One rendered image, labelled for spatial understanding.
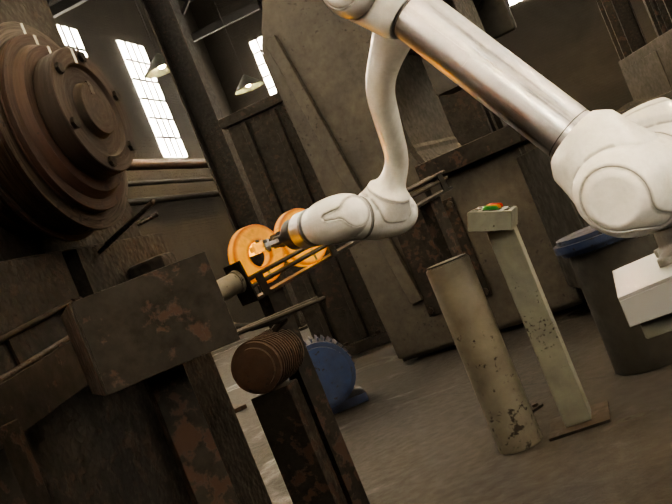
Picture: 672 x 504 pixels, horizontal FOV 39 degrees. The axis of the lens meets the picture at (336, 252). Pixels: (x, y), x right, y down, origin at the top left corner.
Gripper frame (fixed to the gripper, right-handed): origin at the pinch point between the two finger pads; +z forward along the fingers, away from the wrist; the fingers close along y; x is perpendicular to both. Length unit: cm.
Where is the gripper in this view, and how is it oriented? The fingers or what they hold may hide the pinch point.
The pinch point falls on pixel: (254, 248)
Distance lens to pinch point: 240.1
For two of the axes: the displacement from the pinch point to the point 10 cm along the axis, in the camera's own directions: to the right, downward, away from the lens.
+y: 7.1, -2.9, 6.4
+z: -6.1, 2.0, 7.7
